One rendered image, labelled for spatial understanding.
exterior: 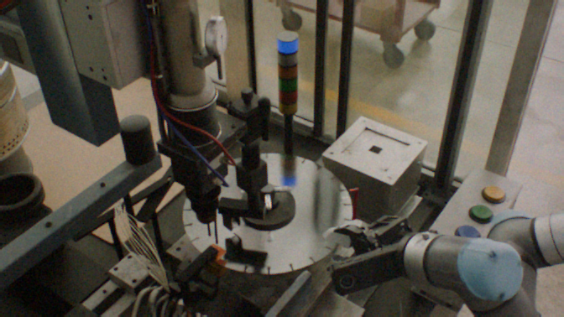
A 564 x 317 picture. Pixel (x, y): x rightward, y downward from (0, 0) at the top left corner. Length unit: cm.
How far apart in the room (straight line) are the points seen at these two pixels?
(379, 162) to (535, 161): 165
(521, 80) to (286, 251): 58
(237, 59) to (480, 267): 108
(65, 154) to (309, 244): 83
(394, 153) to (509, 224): 49
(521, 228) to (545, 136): 217
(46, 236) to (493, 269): 70
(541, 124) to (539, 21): 198
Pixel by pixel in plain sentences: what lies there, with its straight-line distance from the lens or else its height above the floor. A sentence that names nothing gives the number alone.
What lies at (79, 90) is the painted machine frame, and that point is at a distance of 91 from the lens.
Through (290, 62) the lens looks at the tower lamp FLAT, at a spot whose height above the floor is 111.
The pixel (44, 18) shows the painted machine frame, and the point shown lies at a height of 142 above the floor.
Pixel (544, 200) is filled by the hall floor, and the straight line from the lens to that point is 278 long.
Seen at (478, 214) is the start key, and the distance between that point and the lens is 130.
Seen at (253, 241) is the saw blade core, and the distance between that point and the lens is 114.
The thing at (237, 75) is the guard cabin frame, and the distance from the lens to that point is 174.
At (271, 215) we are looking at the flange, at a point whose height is 96.
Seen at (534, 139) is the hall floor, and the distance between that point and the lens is 309.
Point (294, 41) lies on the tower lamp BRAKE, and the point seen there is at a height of 116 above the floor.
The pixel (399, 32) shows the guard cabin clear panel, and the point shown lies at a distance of 140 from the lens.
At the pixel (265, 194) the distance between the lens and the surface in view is 115.
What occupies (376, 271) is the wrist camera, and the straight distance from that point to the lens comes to 93.
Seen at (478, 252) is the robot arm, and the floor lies 120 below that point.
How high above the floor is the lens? 179
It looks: 40 degrees down
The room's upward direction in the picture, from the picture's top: 1 degrees counter-clockwise
